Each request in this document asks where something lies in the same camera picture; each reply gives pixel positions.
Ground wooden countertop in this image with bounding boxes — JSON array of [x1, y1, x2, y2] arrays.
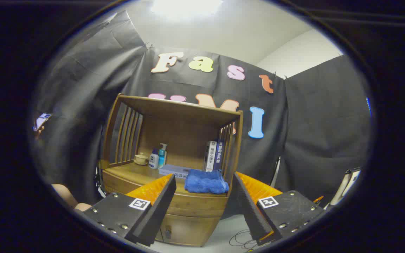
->
[[104, 162, 229, 197]]

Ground tangled floor cables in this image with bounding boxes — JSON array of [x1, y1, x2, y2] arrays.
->
[[229, 228, 259, 252]]

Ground white flat-lying book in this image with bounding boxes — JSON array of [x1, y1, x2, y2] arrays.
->
[[159, 164, 192, 179]]

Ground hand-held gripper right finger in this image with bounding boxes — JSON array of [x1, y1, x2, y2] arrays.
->
[[231, 171, 326, 246]]

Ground white and black device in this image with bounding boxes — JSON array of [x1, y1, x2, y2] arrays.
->
[[330, 168, 362, 206]]

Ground dark blue upright book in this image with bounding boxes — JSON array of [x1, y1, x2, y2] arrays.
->
[[215, 140, 225, 171]]

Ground blue pump bottle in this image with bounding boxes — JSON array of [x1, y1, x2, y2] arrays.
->
[[158, 143, 168, 168]]

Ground smartphone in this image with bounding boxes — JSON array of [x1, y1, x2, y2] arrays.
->
[[34, 112, 52, 131]]

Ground wooden cabinet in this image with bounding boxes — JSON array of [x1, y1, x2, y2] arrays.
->
[[98, 93, 244, 247]]

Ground white upright book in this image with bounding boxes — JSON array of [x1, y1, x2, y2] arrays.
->
[[204, 141, 218, 172]]

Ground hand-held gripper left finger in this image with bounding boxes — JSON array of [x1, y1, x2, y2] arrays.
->
[[83, 173, 177, 246]]

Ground blue folded towel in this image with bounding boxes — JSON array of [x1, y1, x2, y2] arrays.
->
[[184, 169, 229, 194]]

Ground wooden drawer with black knob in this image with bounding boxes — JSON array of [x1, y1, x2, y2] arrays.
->
[[102, 169, 228, 218]]

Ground white bottle with blue cap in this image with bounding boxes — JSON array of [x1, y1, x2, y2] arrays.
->
[[149, 148, 159, 169]]

